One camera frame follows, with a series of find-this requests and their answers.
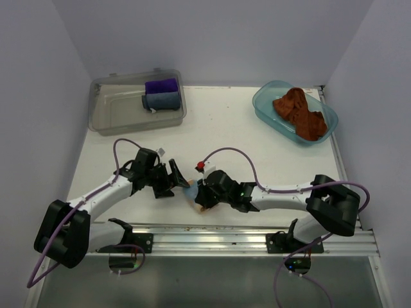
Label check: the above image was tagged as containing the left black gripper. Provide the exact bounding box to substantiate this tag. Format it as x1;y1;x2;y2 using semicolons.
144;158;188;198

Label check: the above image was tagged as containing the colourful polka dot towel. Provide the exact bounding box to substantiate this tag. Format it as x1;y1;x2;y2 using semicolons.
182;179;218;214

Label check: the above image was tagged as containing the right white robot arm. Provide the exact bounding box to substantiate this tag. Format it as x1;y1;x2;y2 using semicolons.
193;170;360;252

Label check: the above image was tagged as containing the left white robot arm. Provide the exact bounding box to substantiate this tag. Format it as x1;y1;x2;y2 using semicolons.
34;148;189;268

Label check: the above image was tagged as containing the grey-blue rolled towel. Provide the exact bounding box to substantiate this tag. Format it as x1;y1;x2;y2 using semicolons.
141;92;181;112

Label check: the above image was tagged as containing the grey transparent plastic bin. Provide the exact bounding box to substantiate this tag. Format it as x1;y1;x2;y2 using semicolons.
89;69;187;136

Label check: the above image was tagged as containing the purple rolled towel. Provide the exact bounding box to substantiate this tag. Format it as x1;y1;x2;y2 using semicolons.
144;78;179;95

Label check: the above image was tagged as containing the teal transparent plastic bin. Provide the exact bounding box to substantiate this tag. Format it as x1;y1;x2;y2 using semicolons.
252;80;338;146

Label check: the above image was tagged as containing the brown crumpled towel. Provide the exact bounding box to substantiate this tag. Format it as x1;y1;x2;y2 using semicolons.
272;87;328;141

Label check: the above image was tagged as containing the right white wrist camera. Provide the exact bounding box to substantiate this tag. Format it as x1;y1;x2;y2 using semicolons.
195;161;216;177

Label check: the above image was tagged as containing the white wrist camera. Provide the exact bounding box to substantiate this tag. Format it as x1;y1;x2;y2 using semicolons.
195;161;216;177
156;148;165;157

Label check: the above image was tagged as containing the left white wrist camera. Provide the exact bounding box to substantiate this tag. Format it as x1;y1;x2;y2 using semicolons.
156;148;165;157

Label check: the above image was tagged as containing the aluminium mounting rail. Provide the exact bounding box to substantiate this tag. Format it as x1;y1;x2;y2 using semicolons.
132;224;380;257

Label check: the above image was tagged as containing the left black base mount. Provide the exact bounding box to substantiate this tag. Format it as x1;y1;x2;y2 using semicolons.
96;233;153;253

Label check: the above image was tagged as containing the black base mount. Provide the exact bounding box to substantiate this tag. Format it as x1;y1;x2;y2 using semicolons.
265;231;307;253
96;233;153;253

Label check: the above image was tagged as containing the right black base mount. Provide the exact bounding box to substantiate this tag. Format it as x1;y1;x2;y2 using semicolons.
265;231;307;253

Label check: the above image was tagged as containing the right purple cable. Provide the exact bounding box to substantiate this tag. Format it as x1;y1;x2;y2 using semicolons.
201;147;371;308

